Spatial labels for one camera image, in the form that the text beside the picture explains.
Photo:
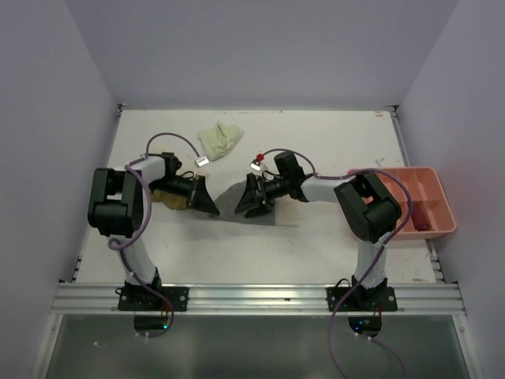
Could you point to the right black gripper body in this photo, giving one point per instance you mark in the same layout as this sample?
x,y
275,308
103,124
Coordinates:
x,y
257,182

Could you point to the pale green underwear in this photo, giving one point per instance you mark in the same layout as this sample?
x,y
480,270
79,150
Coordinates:
x,y
219,140

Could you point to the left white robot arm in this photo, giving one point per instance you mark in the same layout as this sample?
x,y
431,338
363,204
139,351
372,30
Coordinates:
x,y
120,208

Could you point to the olive and cream underwear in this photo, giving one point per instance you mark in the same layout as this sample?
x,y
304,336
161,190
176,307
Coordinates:
x,y
178,202

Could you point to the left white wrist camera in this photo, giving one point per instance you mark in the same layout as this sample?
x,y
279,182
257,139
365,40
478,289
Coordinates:
x,y
202,161

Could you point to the dark red rolled underwear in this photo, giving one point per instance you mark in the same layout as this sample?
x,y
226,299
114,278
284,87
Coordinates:
x,y
420,221

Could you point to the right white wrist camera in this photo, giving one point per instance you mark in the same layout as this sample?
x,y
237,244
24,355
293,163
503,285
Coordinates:
x,y
258,164

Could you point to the pink divided tray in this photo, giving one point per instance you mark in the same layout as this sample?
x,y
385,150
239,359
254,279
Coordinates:
x,y
427,193

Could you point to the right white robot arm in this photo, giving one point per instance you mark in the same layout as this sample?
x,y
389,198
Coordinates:
x,y
370,210

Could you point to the aluminium mounting rail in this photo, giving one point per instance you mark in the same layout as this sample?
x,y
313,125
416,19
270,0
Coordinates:
x,y
431,299

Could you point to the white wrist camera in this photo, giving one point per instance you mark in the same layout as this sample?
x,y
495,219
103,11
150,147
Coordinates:
x,y
258,164
202,161

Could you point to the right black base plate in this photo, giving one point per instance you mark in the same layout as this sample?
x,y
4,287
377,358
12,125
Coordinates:
x,y
379,298

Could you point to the grey and cream underwear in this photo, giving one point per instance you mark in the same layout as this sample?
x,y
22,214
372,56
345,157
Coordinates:
x,y
285,212

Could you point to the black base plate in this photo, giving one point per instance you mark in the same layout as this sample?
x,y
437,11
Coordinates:
x,y
136,298
379,298

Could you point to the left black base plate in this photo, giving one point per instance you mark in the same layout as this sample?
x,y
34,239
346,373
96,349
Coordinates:
x,y
136,298

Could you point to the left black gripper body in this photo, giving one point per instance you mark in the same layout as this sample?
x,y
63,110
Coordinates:
x,y
197,185

